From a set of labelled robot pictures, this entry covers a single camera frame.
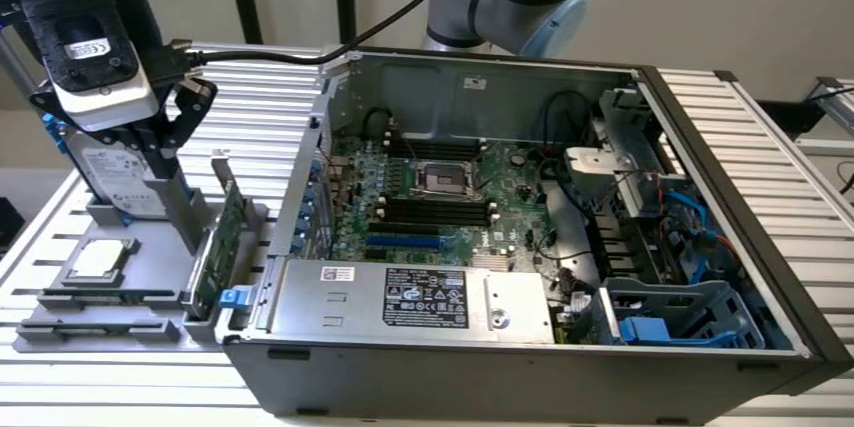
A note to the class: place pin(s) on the black expansion slot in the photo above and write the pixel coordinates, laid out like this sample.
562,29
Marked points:
400,230
396,254

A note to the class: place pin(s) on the green motherboard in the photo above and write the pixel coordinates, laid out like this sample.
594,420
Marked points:
507,227

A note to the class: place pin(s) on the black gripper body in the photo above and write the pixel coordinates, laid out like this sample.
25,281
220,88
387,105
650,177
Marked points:
136,17

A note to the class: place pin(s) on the metal CPU socket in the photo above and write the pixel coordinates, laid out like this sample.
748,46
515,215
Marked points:
443,178

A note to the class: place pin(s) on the metal drive cage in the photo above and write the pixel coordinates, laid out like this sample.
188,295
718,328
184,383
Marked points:
627,162

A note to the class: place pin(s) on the silver power supply unit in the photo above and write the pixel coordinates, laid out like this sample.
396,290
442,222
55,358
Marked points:
414,302

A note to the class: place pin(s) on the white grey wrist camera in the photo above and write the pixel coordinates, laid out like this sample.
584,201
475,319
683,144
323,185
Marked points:
107,92

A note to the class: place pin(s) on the silver hard disk drive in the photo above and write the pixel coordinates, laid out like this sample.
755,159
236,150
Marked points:
116,172

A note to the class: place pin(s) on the grey plastic parts rack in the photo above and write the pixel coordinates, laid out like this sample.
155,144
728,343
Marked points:
153,267

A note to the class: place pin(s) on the green GPU with metal bracket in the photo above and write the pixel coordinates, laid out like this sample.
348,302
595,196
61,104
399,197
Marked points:
223,237

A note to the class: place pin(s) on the blue plastic disk connector block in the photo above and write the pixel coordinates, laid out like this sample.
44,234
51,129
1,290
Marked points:
643,332

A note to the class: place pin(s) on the grey plastic disk bay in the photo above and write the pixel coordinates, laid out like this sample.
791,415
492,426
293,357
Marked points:
694,307

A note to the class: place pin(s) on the open grey computer case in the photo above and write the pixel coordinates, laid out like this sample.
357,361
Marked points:
507,377

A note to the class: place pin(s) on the blue case latch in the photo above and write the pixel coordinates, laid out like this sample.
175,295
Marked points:
233,298

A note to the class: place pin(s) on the blue expansion slot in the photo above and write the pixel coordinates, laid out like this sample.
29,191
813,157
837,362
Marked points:
403,242

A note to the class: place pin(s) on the black RAM slot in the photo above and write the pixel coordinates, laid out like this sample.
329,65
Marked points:
436,222
436,215
436,209
436,202
434,142
434,152
434,147
434,157

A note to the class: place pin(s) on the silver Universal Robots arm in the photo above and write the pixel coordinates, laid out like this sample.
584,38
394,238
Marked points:
467,7

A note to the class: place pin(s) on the blue disk carrier bracket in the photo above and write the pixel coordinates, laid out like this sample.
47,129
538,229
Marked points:
49,132

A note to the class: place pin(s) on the silver chipset heatsink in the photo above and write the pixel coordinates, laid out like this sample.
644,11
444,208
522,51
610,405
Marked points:
500,262

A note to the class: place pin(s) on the aluminium frame side table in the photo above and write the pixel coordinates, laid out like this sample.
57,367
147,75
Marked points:
827,112

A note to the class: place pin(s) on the silver CPU chip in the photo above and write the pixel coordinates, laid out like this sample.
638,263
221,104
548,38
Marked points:
100,259

